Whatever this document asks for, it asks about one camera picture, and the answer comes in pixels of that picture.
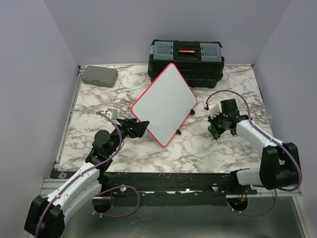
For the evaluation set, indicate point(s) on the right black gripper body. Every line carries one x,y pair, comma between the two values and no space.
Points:
219,121

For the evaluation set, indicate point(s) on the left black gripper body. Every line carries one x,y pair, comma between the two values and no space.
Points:
124,131

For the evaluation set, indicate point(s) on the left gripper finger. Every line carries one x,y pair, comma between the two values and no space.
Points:
127,124
139,128

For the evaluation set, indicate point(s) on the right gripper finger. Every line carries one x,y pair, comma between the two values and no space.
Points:
211,126
217,133

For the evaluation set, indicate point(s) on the green whiteboard eraser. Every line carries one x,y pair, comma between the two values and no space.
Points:
210,131

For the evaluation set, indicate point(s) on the pink framed whiteboard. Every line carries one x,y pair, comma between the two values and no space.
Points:
166,103

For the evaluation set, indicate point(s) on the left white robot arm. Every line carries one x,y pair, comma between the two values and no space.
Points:
48,215

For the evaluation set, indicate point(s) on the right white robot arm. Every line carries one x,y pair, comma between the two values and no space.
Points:
279,165

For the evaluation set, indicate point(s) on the grey plastic case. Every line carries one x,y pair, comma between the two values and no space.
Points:
99,76

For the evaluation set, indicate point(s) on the black plastic toolbox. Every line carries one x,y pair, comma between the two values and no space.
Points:
200,63

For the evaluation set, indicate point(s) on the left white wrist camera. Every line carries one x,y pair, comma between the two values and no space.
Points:
110,113

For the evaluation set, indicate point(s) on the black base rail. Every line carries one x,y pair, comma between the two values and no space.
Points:
164,189

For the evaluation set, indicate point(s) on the aluminium frame rail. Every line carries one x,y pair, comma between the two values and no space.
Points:
50,185

